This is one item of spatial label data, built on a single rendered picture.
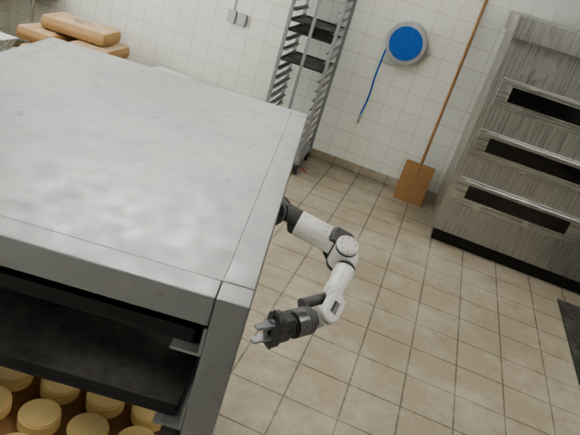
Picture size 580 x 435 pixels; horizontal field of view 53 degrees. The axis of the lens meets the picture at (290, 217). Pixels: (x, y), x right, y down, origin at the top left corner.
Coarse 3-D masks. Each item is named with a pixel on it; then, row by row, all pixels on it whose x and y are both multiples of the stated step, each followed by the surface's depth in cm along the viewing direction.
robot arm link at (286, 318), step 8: (272, 312) 169; (280, 312) 168; (288, 312) 172; (296, 312) 173; (304, 312) 174; (280, 320) 166; (288, 320) 169; (296, 320) 172; (304, 320) 173; (280, 328) 167; (288, 328) 170; (296, 328) 172; (304, 328) 172; (272, 336) 169; (280, 336) 169; (288, 336) 172; (296, 336) 174; (304, 336) 176; (264, 344) 173; (272, 344) 170
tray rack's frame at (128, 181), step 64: (0, 64) 85; (64, 64) 94; (128, 64) 103; (0, 128) 66; (64, 128) 71; (128, 128) 77; (192, 128) 84; (256, 128) 92; (0, 192) 54; (64, 192) 57; (128, 192) 61; (192, 192) 65; (256, 192) 70; (0, 256) 49; (64, 256) 48; (128, 256) 51; (192, 256) 54; (256, 256) 57; (192, 320) 50
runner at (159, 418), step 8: (192, 368) 62; (192, 376) 61; (192, 384) 57; (184, 392) 59; (184, 400) 58; (184, 408) 54; (160, 416) 56; (168, 416) 56; (176, 416) 56; (184, 416) 54; (160, 424) 55; (168, 424) 55; (176, 424) 55
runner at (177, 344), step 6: (198, 330) 54; (204, 330) 50; (198, 336) 53; (204, 336) 50; (174, 342) 52; (180, 342) 52; (186, 342) 52; (192, 342) 52; (198, 342) 52; (204, 342) 51; (174, 348) 51; (180, 348) 51; (186, 348) 51; (192, 348) 52; (198, 348) 52; (192, 354) 51; (198, 354) 51
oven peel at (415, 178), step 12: (480, 12) 545; (468, 48) 554; (456, 72) 563; (444, 108) 573; (432, 132) 580; (408, 168) 595; (420, 168) 592; (432, 168) 589; (408, 180) 598; (420, 180) 595; (396, 192) 604; (408, 192) 601; (420, 192) 597; (420, 204) 600
